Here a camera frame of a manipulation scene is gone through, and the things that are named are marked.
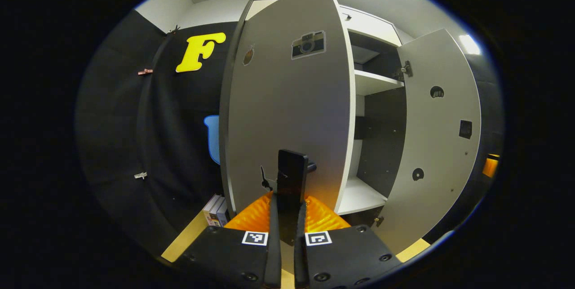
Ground black door handle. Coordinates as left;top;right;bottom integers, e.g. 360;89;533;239
276;149;317;247

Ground beige double-door shoe cabinet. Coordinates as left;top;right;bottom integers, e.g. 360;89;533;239
231;0;407;229

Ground black backdrop cloth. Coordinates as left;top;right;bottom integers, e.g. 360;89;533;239
75;10;504;253

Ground short ceiling light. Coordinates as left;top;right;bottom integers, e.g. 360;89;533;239
458;34;481;56

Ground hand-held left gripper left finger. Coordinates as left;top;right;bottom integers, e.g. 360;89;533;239
173;191;283;289

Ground white cabinet shelf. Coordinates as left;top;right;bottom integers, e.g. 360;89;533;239
354;70;405;97
336;177;388;216

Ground white small box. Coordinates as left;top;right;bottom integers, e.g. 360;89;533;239
203;194;221;226

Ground beige door with headphone sticker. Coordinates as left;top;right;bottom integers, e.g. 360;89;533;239
382;28;482;256

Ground beige door with camera sticker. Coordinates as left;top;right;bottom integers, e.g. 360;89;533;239
219;0;356;215

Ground grey small box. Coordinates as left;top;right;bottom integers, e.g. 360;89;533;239
210;196;226;227

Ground blue small box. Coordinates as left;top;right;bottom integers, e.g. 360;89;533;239
217;200;230;227

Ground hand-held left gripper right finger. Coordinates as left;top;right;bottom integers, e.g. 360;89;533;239
294;195;403;289

